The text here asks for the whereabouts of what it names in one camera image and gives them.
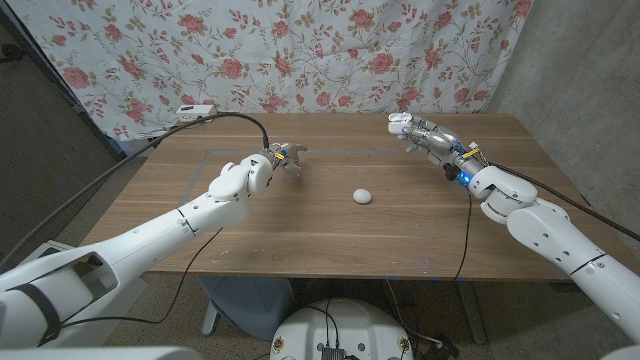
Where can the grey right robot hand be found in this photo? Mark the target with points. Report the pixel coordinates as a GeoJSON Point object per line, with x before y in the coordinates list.
{"type": "Point", "coordinates": [440, 142]}

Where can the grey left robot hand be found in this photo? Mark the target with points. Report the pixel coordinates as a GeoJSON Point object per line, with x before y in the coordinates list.
{"type": "Point", "coordinates": [290, 155]}

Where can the white AirPods case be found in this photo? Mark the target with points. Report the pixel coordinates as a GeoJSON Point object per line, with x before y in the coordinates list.
{"type": "Point", "coordinates": [399, 124]}

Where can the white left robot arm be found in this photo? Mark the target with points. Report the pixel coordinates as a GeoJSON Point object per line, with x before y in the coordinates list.
{"type": "Point", "coordinates": [165, 235]}

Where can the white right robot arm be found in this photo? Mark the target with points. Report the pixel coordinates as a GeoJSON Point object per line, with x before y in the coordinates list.
{"type": "Point", "coordinates": [555, 230]}

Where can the white egg-shaped object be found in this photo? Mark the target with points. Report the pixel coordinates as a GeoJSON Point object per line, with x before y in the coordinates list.
{"type": "Point", "coordinates": [362, 196]}

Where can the white power strip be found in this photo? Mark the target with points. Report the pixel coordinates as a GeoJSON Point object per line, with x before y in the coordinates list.
{"type": "Point", "coordinates": [192, 111]}

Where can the floral backdrop cloth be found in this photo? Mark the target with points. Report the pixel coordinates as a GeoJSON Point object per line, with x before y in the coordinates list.
{"type": "Point", "coordinates": [250, 50]}

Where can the white box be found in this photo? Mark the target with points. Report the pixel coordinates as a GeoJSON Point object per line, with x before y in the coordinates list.
{"type": "Point", "coordinates": [132, 149]}

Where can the grey table leg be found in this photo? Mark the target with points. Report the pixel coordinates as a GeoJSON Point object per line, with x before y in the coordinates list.
{"type": "Point", "coordinates": [472, 310]}

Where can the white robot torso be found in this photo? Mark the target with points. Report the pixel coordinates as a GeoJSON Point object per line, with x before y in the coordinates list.
{"type": "Point", "coordinates": [350, 325]}

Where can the black power adapter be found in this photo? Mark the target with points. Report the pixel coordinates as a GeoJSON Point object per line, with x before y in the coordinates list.
{"type": "Point", "coordinates": [442, 350]}

